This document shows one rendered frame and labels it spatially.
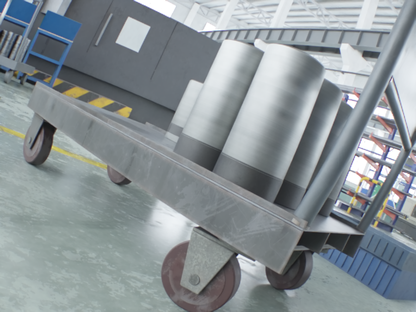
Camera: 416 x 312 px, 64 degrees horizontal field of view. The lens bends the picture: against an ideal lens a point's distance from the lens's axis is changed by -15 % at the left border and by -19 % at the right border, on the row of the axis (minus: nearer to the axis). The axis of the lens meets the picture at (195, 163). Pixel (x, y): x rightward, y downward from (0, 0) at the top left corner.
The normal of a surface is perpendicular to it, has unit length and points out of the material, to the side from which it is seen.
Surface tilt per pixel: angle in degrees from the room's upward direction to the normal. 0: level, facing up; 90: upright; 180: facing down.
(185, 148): 90
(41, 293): 0
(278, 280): 90
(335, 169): 95
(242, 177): 90
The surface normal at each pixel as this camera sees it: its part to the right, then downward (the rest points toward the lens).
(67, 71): 0.43, 0.26
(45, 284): 0.40, -0.91
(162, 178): -0.58, -0.19
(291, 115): 0.24, 0.19
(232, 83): -0.18, 0.01
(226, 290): -0.37, -0.08
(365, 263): -0.81, -0.32
